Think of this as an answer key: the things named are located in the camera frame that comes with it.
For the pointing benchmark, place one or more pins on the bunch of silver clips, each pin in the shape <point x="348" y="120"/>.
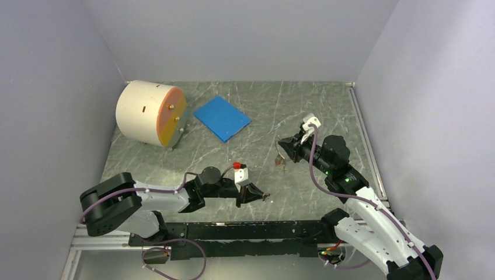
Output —
<point x="280" y="161"/>

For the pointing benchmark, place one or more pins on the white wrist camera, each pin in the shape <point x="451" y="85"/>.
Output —
<point x="241" y="176"/>
<point x="310" y="122"/>

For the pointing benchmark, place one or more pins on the white cylinder drum box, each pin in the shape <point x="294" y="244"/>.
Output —
<point x="152" y="113"/>

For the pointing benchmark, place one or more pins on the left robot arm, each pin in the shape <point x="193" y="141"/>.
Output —
<point x="124" y="204"/>

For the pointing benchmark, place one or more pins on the aluminium frame rail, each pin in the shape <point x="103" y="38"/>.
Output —
<point x="114" y="241"/>

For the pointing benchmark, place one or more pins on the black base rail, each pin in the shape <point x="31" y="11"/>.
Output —
<point x="305" y="238"/>

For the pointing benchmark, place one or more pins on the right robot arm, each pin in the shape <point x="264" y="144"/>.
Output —
<point x="387" y="244"/>

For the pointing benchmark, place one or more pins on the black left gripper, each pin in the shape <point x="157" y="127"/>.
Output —
<point x="244" y="197"/>

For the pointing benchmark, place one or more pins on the blue folded paper folder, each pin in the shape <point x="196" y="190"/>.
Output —
<point x="221" y="118"/>

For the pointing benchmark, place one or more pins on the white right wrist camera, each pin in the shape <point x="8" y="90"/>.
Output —
<point x="310" y="122"/>

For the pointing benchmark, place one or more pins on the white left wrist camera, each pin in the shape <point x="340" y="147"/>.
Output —
<point x="241" y="176"/>

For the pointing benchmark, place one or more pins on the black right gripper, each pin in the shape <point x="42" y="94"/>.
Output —
<point x="294" y="149"/>

